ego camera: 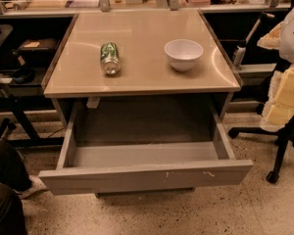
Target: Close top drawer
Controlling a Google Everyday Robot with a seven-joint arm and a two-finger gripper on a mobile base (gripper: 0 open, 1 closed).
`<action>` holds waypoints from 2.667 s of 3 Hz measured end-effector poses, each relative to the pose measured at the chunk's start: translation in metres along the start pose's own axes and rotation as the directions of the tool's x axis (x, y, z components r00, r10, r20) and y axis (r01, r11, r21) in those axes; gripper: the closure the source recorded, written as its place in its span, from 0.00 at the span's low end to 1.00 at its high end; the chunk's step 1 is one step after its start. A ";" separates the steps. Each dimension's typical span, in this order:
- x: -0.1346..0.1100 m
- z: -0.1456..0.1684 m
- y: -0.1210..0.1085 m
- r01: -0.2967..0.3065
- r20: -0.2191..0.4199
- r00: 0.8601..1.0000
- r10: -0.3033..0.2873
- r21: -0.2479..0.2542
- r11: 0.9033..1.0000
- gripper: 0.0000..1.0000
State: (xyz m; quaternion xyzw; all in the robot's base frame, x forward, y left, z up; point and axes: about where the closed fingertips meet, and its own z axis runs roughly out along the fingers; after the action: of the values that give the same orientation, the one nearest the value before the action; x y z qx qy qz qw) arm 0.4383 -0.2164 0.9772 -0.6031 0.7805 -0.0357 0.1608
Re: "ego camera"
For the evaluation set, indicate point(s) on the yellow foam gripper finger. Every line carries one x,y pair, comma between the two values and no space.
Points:
279,108

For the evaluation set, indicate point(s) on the person's dark trouser leg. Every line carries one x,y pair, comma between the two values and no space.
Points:
13,179

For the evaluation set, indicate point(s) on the white handheld tool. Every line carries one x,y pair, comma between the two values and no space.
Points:
240,49

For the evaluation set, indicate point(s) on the grey drawer cabinet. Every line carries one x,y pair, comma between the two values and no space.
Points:
141,37

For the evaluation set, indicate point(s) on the white sneaker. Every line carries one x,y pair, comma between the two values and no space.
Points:
36,186

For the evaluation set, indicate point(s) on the black box on shelf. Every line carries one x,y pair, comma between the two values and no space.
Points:
39,49

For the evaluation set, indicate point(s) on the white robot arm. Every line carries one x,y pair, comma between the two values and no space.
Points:
281,38

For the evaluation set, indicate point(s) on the green soda can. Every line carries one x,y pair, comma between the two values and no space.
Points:
110,59

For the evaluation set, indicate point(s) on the white bowl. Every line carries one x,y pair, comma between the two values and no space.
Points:
183,54

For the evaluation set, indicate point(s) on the black office chair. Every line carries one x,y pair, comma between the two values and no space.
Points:
284,135

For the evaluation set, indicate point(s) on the black headphones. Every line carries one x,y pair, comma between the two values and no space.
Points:
23,74

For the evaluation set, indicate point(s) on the grey top drawer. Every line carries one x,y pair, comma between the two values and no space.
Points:
144,144

